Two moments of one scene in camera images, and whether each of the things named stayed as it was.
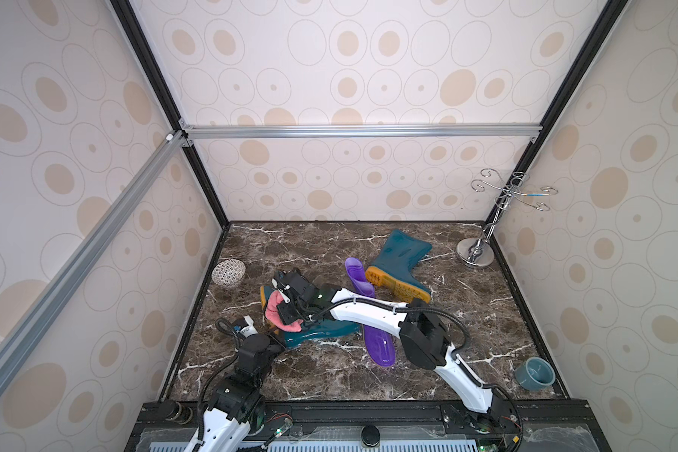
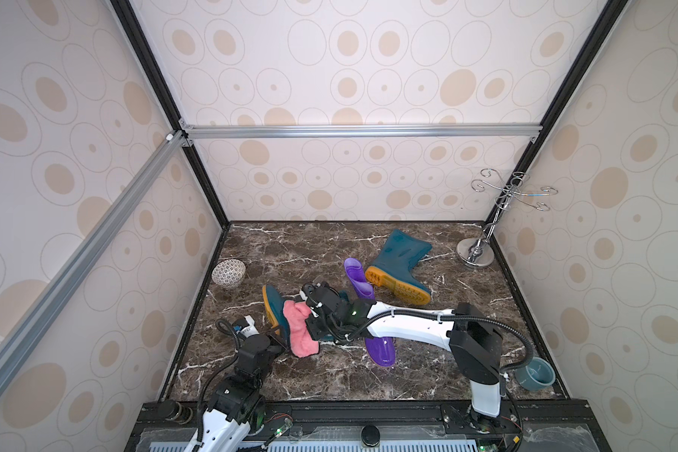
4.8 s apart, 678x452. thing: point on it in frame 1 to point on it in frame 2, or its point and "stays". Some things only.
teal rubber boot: x=395 y=268 stays
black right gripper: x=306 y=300 to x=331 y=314
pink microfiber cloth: x=273 y=315 to x=302 y=343
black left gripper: x=279 y=347 stays
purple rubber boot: x=380 y=344 stays
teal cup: x=535 y=374 stays
